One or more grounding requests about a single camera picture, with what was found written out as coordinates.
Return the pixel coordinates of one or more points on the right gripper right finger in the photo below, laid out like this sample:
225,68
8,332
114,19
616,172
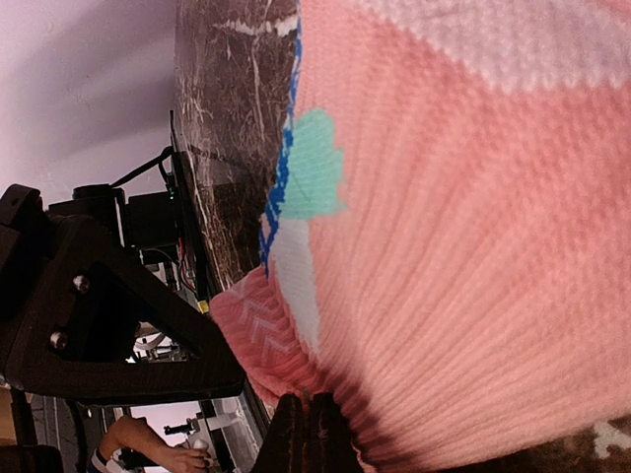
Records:
307,436

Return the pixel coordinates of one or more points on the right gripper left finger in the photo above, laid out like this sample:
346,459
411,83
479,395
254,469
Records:
82,319

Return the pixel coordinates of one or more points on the pink patterned sock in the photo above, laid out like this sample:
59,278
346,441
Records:
446,248

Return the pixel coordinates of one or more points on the person's hand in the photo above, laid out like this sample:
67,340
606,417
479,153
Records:
181,460

